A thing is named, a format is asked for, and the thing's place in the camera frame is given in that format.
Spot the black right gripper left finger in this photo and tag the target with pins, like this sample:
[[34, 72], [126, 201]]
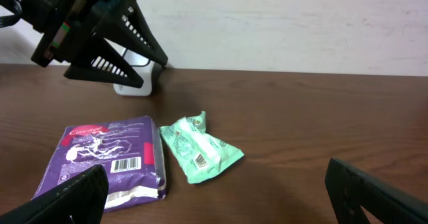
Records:
[[81, 199]]

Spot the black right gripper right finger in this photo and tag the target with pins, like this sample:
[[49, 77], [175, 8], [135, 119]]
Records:
[[351, 191]]

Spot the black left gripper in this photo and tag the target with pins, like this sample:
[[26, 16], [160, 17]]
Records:
[[79, 32]]

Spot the purple Carefree pad pack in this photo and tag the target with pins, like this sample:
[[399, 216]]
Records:
[[131, 152]]

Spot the mint green wipes packet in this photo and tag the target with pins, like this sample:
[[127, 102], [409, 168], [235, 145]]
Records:
[[200, 155]]

